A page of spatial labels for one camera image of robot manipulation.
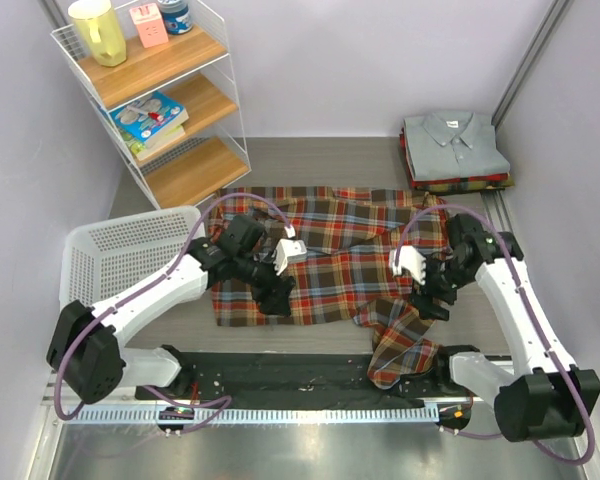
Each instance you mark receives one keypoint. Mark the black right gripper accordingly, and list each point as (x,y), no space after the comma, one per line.
(427,309)

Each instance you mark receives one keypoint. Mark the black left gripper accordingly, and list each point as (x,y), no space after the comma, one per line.
(273,294)

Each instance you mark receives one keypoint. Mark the brown red plaid shirt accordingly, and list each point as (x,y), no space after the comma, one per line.
(349,233)

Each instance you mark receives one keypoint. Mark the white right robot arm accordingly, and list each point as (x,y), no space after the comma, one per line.
(545,395)

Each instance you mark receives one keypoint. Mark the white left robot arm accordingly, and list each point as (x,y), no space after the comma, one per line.
(89,349)

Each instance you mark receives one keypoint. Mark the folded grey shirt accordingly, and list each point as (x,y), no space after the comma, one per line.
(453,144)

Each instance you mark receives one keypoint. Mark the white plastic basket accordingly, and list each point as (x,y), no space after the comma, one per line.
(106,258)

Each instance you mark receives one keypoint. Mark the green book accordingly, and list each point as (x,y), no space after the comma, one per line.
(146,150)

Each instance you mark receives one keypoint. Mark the blue book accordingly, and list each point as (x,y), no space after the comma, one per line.
(150,115)

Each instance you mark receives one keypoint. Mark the blue white jar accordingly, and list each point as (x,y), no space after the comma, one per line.
(176,16)

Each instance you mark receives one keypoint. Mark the pink box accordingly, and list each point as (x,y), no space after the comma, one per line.
(149,24)

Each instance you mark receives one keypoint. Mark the yellow pitcher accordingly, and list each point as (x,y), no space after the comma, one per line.
(97,24)

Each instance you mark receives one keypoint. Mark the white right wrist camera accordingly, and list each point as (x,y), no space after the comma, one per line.
(407,260)

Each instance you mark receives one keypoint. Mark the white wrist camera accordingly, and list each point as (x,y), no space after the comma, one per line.
(407,260)
(288,251)

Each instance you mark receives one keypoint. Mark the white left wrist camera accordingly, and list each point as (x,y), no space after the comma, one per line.
(288,251)

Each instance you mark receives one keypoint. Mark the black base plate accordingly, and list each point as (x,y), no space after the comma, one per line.
(276,381)

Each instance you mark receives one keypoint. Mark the white slotted cable duct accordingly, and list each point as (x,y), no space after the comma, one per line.
(163,414)

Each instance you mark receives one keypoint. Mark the white wire wooden shelf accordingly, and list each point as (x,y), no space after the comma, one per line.
(194,69)

